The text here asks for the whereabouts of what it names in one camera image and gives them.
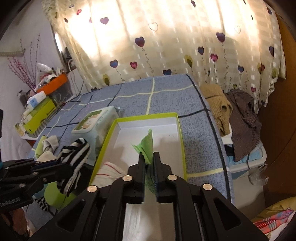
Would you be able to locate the white storage bin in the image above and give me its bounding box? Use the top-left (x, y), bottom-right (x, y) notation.
top-left (229, 142), bottom-right (267, 219)

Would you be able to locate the tan knitted sweater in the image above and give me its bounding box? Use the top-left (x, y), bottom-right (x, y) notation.
top-left (200, 84), bottom-right (233, 137)

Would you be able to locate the colourful plaid pillow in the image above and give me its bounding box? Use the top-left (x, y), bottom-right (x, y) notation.
top-left (251, 197), bottom-right (295, 240)

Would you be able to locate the white sock bundle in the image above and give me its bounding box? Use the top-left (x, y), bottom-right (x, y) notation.
top-left (37, 151), bottom-right (57, 163)

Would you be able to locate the heart pattern curtain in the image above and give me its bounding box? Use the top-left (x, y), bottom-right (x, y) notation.
top-left (42, 1), bottom-right (286, 108)

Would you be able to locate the yellow-green cardboard box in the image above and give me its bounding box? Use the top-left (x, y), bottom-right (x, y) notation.
top-left (23, 97), bottom-right (56, 134)

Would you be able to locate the green edged white box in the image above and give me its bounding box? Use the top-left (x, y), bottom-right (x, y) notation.
top-left (91, 113), bottom-right (187, 240)

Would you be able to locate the bright green sock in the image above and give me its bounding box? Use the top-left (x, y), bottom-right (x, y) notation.
top-left (132, 129), bottom-right (156, 194)

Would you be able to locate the light blue wet wipes pack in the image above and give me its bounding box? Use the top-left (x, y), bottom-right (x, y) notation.
top-left (71, 106), bottom-right (119, 166)

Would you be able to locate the pink branch decoration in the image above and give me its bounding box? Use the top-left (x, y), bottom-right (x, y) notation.
top-left (7, 35), bottom-right (40, 91)

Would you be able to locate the blue plaid bed sheet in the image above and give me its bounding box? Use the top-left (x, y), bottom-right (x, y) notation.
top-left (42, 74), bottom-right (234, 201)

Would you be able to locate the orange plastic basin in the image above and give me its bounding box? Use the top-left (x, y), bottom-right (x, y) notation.
top-left (37, 73), bottom-right (68, 96)

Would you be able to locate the black white striped sock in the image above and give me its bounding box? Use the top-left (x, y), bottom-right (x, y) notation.
top-left (33, 138), bottom-right (91, 211)

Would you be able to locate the green rabbit sock roll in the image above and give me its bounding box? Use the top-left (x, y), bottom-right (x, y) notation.
top-left (35, 136), bottom-right (47, 159)

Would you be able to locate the beige red-striped sock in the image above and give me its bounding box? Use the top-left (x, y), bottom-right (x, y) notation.
top-left (91, 162), bottom-right (126, 188)

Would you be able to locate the black cable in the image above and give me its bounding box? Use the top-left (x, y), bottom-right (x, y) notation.
top-left (59, 81), bottom-right (85, 105)

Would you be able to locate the brown checked shirt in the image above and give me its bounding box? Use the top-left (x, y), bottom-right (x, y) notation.
top-left (225, 89), bottom-right (262, 162)

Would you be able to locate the striped shallow tray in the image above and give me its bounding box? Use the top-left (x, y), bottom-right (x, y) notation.
top-left (26, 104), bottom-right (63, 138)

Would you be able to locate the white side table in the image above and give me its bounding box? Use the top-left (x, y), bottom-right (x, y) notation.
top-left (21, 133), bottom-right (38, 141)

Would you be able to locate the white blue tissue pack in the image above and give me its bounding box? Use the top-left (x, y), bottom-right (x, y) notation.
top-left (27, 91), bottom-right (47, 109)

